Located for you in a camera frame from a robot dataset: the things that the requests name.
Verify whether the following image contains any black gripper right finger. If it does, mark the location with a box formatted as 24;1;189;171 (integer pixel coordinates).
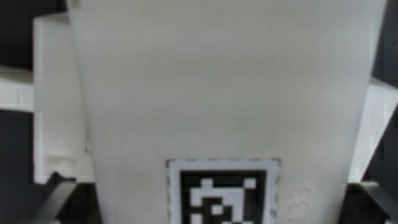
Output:
344;182;398;224

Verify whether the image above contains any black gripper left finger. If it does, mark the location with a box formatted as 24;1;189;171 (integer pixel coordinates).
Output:
29;173;102;224

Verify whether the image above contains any white cabinet body box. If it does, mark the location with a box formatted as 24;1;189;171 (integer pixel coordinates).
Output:
35;13;398;184

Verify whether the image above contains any white cabinet top block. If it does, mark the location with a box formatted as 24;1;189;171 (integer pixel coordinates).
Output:
67;0;388;224

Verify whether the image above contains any white L-shaped fence wall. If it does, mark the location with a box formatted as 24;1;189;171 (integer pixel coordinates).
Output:
0;65;35;112

